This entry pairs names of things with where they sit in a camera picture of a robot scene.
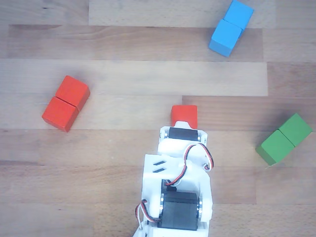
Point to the long green block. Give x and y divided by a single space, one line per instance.
281 143

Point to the small red cube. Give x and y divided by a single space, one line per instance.
184 113

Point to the long blue block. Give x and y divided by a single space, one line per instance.
229 32

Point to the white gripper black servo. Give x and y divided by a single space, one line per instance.
183 135

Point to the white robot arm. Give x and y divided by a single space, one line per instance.
151 179

